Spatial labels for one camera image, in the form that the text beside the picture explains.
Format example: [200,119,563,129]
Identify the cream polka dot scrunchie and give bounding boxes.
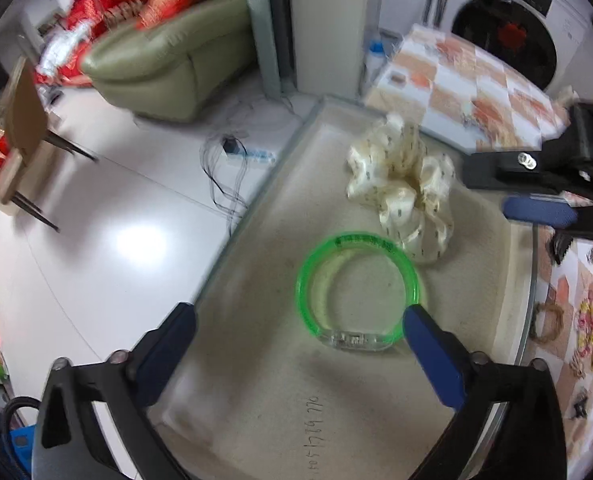
[346,114,456,263]

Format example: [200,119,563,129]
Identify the green translucent bangle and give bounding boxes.
[295,231,422,352]

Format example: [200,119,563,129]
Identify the checkered orange tablecloth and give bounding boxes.
[365,25,593,479]

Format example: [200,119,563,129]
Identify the white washing machine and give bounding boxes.
[441,0,593,90]

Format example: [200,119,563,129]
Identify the beige felt-lined tray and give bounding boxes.
[151,98,536,479]

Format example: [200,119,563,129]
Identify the white bottle blue cap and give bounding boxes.
[365,40,386,82]

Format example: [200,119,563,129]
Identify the white power strip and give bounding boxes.
[222,138,277,166]

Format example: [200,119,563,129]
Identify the brown wooden chair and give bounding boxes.
[0,56,98,233]

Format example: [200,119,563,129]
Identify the green leather sofa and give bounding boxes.
[80,0,256,122]

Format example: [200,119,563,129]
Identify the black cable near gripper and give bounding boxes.
[0,395,43,441]

